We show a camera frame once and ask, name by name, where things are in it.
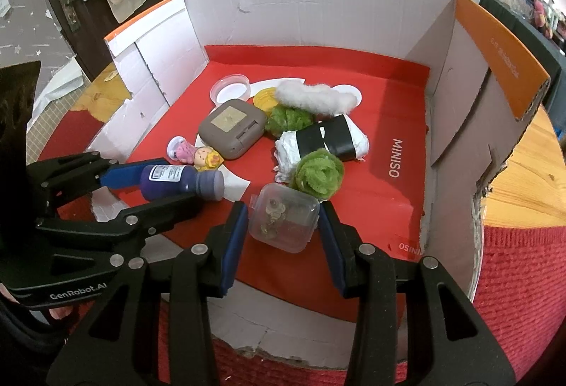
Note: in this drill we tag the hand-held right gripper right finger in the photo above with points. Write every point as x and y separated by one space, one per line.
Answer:
334 253

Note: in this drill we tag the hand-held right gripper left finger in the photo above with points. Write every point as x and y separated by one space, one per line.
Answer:
234 249

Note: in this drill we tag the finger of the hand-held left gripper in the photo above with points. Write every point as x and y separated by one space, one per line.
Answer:
124 176
168 213

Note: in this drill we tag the purple bottle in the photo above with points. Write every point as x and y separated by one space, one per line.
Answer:
168 180

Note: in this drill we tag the clear plastic small box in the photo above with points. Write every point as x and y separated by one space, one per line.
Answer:
283 218

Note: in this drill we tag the small doll figure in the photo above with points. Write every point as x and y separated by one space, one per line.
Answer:
205 158

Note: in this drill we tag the grey-brown plastic case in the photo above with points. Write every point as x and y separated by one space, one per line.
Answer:
230 125

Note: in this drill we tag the black and white roll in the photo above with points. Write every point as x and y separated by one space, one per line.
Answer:
327 136

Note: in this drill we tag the clear round lid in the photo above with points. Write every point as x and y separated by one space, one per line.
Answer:
230 92

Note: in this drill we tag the green fuzzy pompom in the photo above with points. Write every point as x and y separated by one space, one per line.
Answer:
287 118

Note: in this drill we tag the yellow bottle cap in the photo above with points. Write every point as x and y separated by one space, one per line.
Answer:
265 98

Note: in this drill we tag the white fluffy star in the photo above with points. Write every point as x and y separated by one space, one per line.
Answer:
309 96

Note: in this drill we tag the orange cardboard box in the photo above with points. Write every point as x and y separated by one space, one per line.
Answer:
331 14

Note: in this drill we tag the person's left hand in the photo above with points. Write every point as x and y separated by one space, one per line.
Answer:
62 313

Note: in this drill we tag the green grid mat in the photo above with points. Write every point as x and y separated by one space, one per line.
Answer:
44 125

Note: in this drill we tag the small table sticker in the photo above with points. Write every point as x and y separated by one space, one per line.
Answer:
111 75

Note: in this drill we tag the white crumpled paper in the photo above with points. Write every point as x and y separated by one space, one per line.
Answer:
59 83

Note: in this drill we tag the red knitted mat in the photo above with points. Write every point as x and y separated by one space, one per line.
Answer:
517 271

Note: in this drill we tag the dark covered side table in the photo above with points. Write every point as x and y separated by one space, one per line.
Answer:
530 32

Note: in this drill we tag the row of bottles and toys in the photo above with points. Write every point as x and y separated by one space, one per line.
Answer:
544 10

